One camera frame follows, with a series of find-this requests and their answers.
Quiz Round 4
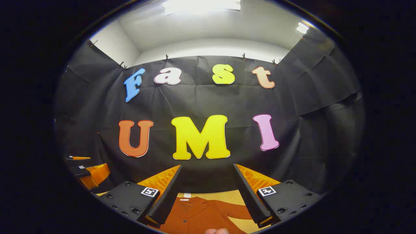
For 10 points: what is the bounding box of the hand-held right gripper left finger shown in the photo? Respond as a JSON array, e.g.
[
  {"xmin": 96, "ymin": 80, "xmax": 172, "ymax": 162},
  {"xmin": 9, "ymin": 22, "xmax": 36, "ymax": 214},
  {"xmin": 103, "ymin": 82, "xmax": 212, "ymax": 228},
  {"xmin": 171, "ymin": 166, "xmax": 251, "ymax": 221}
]
[{"xmin": 97, "ymin": 164, "xmax": 183, "ymax": 228}]

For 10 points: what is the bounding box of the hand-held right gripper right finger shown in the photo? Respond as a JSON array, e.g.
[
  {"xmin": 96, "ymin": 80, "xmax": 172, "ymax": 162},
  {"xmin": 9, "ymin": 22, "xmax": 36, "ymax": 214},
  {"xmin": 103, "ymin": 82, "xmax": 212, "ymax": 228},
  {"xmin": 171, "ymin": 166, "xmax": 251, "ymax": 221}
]
[{"xmin": 233, "ymin": 163, "xmax": 323, "ymax": 228}]

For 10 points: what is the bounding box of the orange ribbed button shirt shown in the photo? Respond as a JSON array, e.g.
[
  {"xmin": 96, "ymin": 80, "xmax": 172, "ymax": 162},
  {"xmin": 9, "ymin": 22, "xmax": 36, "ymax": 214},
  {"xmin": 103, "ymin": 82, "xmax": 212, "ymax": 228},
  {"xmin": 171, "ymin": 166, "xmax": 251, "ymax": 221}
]
[{"xmin": 156, "ymin": 196, "xmax": 257, "ymax": 234}]

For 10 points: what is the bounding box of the black backdrop cloth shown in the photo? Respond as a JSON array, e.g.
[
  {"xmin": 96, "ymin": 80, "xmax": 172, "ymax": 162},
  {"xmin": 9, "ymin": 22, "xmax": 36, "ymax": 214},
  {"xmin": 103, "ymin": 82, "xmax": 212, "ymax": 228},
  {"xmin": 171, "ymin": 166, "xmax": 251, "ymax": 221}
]
[{"xmin": 54, "ymin": 28, "xmax": 366, "ymax": 195}]

